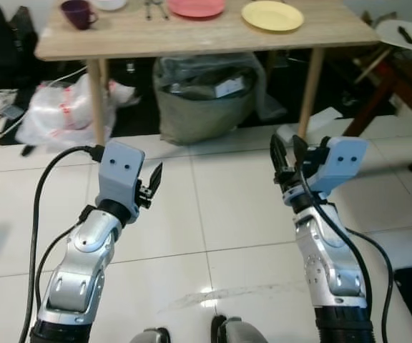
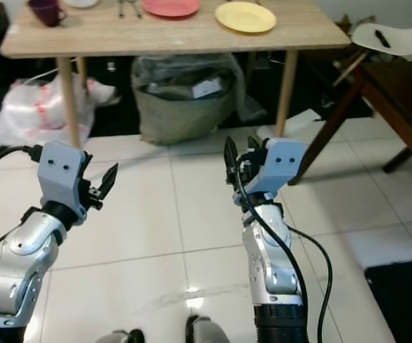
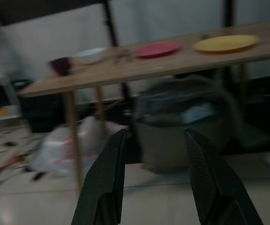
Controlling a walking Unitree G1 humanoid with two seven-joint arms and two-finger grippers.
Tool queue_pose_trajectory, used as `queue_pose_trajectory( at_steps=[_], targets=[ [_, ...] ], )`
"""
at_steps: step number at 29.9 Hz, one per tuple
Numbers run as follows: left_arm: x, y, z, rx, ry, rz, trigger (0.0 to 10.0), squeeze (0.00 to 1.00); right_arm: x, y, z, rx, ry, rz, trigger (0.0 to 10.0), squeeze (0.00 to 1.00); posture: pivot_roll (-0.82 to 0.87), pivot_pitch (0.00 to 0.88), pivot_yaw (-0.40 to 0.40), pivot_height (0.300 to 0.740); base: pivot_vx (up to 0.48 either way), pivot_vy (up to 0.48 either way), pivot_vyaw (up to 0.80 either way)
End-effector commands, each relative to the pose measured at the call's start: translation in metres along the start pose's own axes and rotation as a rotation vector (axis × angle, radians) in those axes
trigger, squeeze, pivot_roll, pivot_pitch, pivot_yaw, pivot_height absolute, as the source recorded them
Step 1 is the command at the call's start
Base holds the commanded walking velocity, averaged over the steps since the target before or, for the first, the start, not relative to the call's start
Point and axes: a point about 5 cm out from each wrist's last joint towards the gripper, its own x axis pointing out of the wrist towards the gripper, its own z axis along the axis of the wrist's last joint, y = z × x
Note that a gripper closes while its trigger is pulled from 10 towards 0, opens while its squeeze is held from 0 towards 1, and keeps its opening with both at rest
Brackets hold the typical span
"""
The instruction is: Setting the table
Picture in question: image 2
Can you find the white plastic bag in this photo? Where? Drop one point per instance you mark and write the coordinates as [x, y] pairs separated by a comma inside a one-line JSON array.
[[31, 111]]

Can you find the grey woven sack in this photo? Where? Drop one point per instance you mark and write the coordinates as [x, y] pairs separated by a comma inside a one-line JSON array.
[[181, 114]]

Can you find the light wooden table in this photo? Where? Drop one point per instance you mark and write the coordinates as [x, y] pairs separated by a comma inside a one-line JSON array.
[[149, 39]]

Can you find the pink plate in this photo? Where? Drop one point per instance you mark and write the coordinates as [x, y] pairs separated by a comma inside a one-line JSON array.
[[170, 7]]

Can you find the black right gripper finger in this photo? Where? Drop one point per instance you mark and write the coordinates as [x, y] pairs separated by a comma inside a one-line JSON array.
[[230, 157], [254, 145]]

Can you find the grey robot foot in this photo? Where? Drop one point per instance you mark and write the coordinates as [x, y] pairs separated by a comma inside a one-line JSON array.
[[127, 336], [212, 330]]

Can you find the silver metal spoon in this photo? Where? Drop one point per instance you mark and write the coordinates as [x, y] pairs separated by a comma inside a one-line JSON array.
[[136, 7]]

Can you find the small black object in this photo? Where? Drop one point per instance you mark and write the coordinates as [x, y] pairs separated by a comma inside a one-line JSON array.
[[383, 38]]

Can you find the small white floor box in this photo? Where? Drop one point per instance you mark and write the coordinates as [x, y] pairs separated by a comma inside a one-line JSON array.
[[267, 132]]

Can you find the yellow plate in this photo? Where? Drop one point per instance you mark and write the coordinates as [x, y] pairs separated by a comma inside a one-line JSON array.
[[245, 17]]

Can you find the white plastic chair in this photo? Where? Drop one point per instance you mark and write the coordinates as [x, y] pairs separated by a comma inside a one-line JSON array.
[[410, 39]]

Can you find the grey left robot foot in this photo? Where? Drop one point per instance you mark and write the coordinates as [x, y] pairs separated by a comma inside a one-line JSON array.
[[127, 336]]

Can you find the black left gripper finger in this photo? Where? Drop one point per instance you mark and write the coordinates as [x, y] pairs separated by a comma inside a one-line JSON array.
[[109, 180]]

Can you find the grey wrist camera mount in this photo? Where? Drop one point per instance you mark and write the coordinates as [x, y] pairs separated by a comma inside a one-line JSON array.
[[281, 166], [61, 171]]

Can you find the dark brown wooden table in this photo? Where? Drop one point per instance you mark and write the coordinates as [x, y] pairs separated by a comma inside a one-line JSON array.
[[403, 89]]

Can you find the grey right robot foot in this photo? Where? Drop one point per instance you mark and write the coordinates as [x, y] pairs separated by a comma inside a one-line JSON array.
[[212, 330]]

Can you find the silver metal fork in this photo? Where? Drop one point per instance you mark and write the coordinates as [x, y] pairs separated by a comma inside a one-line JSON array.
[[122, 7]]

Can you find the black floor mat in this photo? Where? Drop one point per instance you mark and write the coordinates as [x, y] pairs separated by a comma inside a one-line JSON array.
[[403, 300]]

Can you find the white bowl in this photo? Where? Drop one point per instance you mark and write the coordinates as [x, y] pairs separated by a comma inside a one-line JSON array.
[[81, 3]]

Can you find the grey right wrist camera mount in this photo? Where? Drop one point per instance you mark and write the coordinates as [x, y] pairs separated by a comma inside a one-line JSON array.
[[281, 166]]

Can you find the purple mug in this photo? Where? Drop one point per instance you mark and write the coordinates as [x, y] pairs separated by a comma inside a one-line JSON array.
[[45, 11]]

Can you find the small white carton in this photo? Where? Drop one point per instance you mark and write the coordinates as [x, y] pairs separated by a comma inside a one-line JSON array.
[[207, 88]]

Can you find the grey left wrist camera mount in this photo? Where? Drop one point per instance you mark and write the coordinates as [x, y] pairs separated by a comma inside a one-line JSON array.
[[61, 171]]

